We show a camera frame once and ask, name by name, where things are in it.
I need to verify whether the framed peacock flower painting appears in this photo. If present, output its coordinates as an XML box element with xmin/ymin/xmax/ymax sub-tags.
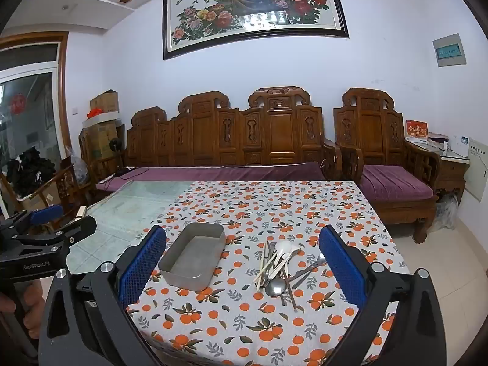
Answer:
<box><xmin>162</xmin><ymin>0</ymin><xmax>350</xmax><ymax>61</ymax></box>

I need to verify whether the metal spoon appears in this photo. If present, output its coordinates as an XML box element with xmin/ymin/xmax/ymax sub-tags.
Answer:
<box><xmin>265</xmin><ymin>259</ymin><xmax>287</xmax><ymax>298</ymax></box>

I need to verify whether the light wooden chopstick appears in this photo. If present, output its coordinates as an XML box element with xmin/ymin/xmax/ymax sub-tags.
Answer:
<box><xmin>254</xmin><ymin>252</ymin><xmax>285</xmax><ymax>285</ymax></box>
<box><xmin>258</xmin><ymin>242</ymin><xmax>267</xmax><ymax>291</ymax></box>

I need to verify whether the red box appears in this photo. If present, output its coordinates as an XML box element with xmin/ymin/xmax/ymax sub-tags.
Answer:
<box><xmin>405</xmin><ymin>120</ymin><xmax>429</xmax><ymax>143</ymax></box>

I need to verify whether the wooden side table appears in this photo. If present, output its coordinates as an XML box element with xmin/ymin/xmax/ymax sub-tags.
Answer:
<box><xmin>404</xmin><ymin>139</ymin><xmax>470</xmax><ymax>207</ymax></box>

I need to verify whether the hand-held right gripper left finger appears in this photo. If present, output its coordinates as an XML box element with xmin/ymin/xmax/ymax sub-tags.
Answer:
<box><xmin>38</xmin><ymin>225</ymin><xmax>168</xmax><ymax>366</ymax></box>

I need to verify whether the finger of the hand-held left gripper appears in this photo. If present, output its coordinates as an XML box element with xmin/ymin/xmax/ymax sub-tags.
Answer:
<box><xmin>0</xmin><ymin>204</ymin><xmax>65</xmax><ymax>237</ymax></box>
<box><xmin>23</xmin><ymin>215</ymin><xmax>97</xmax><ymax>252</ymax></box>

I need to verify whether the black clothes pile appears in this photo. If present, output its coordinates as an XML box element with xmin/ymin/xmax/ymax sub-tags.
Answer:
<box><xmin>5</xmin><ymin>148</ymin><xmax>58</xmax><ymax>199</ymax></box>

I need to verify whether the clear plastic bag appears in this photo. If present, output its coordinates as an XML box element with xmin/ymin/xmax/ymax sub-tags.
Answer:
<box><xmin>63</xmin><ymin>147</ymin><xmax>90</xmax><ymax>195</ymax></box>
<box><xmin>431</xmin><ymin>194</ymin><xmax>458</xmax><ymax>231</ymax></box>

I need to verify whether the grey electrical panel box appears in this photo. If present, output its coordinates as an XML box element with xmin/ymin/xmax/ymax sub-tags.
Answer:
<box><xmin>432</xmin><ymin>34</ymin><xmax>467</xmax><ymax>68</ymax></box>

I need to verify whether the orange print tablecloth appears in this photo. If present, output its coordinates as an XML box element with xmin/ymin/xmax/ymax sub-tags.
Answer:
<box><xmin>126</xmin><ymin>180</ymin><xmax>410</xmax><ymax>366</ymax></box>

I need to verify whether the person's left hand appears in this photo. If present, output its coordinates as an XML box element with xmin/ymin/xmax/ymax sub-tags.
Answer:
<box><xmin>0</xmin><ymin>282</ymin><xmax>45</xmax><ymax>334</ymax></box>

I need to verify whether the white flat box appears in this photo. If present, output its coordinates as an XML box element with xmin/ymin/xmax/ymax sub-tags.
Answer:
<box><xmin>82</xmin><ymin>110</ymin><xmax>120</xmax><ymax>128</ymax></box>

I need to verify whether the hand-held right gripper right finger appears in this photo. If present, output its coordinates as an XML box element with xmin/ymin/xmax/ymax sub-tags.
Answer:
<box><xmin>318</xmin><ymin>225</ymin><xmax>447</xmax><ymax>366</ymax></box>

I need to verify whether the white plastic fork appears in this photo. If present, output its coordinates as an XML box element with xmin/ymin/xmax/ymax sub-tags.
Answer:
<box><xmin>292</xmin><ymin>266</ymin><xmax>321</xmax><ymax>288</ymax></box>

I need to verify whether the purple armchair cushion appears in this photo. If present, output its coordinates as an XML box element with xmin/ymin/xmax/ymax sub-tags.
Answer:
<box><xmin>359</xmin><ymin>165</ymin><xmax>439</xmax><ymax>203</ymax></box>

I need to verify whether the red window decoration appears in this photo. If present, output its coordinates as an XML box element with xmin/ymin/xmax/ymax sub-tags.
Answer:
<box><xmin>9</xmin><ymin>93</ymin><xmax>27</xmax><ymax>115</ymax></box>

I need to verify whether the carved wooden sofa bench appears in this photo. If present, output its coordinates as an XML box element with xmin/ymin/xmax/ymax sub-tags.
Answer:
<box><xmin>79</xmin><ymin>86</ymin><xmax>343</xmax><ymax>199</ymax></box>

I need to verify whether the cardboard box on floor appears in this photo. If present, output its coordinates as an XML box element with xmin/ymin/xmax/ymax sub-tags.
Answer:
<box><xmin>21</xmin><ymin>183</ymin><xmax>62</xmax><ymax>214</ymax></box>

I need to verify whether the purple sofa cushion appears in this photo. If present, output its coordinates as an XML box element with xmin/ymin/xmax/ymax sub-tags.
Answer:
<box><xmin>95</xmin><ymin>161</ymin><xmax>327</xmax><ymax>192</ymax></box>

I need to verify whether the carved wooden armchair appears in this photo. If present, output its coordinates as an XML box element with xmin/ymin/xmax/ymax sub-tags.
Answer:
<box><xmin>333</xmin><ymin>88</ymin><xmax>443</xmax><ymax>244</ymax></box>

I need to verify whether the small black fan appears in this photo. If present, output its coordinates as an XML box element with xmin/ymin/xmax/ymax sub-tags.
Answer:
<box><xmin>110</xmin><ymin>138</ymin><xmax>124</xmax><ymax>165</ymax></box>

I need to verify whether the white wall panel cover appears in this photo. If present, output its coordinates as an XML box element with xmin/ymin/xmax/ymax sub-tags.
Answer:
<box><xmin>467</xmin><ymin>137</ymin><xmax>488</xmax><ymax>202</ymax></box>

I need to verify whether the wooden framed glass door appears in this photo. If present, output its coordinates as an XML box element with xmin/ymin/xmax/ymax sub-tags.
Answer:
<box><xmin>0</xmin><ymin>32</ymin><xmax>72</xmax><ymax>218</ymax></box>

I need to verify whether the small cardboard box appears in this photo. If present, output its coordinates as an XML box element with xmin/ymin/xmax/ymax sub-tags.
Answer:
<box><xmin>90</xmin><ymin>90</ymin><xmax>120</xmax><ymax>113</ymax></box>

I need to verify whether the metal tray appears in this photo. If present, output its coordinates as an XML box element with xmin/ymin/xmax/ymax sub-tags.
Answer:
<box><xmin>158</xmin><ymin>222</ymin><xmax>226</xmax><ymax>287</ymax></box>

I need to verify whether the dark brown chopstick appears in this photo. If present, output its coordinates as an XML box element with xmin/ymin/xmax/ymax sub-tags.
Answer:
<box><xmin>283</xmin><ymin>267</ymin><xmax>299</xmax><ymax>313</ymax></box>
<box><xmin>267</xmin><ymin>240</ymin><xmax>286</xmax><ymax>306</ymax></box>

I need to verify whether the wooden chair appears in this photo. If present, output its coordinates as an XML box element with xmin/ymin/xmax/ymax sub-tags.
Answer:
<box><xmin>23</xmin><ymin>164</ymin><xmax>94</xmax><ymax>233</ymax></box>

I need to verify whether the large cardboard box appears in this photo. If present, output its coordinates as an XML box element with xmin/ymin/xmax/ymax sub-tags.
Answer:
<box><xmin>82</xmin><ymin>120</ymin><xmax>124</xmax><ymax>161</ymax></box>

